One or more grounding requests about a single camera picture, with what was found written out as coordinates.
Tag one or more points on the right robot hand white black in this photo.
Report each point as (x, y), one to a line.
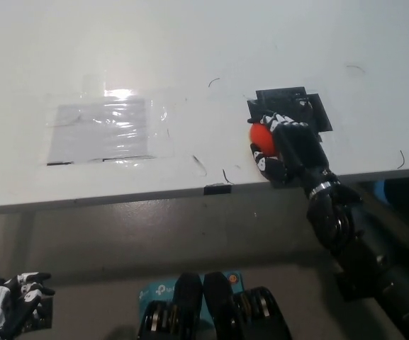
(296, 148)

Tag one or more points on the orange and yellow tennis ball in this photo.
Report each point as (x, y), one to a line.
(262, 141)

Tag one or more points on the left black robot body block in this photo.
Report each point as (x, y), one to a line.
(176, 311)

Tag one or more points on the black tape patch on table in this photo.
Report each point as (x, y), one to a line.
(289, 99)

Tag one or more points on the small black tape strip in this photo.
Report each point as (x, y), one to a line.
(217, 190)

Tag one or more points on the blue object under table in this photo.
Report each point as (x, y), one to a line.
(380, 193)

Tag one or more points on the clear plastic film cover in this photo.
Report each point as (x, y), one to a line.
(158, 117)

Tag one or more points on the teal router box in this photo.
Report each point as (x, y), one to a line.
(156, 291)

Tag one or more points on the clear taped plastic sheet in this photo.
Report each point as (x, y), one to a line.
(98, 136)

